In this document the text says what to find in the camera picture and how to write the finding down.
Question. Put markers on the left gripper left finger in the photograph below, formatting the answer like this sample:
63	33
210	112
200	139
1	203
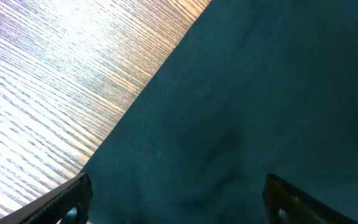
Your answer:
68	203

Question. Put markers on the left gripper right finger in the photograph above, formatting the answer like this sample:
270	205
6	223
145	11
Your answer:
286	204

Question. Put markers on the black t-shirt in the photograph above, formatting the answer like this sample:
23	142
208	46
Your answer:
254	87

